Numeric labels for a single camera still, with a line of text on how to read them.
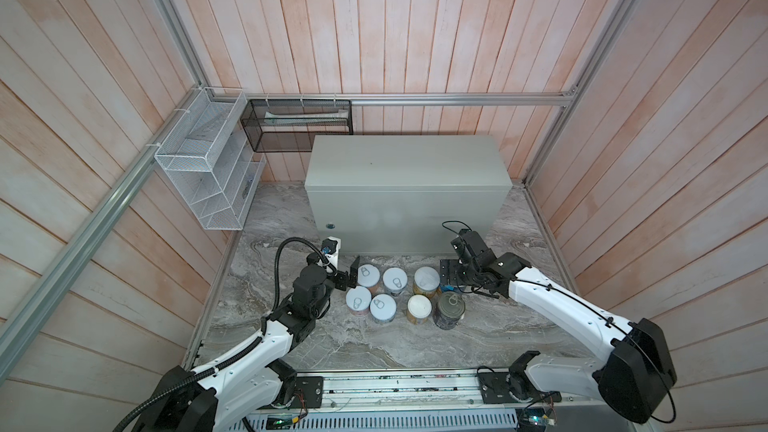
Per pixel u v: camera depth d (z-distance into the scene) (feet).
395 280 2.88
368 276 2.89
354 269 2.41
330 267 2.26
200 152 2.54
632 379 1.29
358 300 2.74
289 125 3.41
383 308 2.68
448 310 2.56
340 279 2.39
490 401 2.39
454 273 2.48
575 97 3.04
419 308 2.63
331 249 2.25
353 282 2.44
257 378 1.96
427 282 2.77
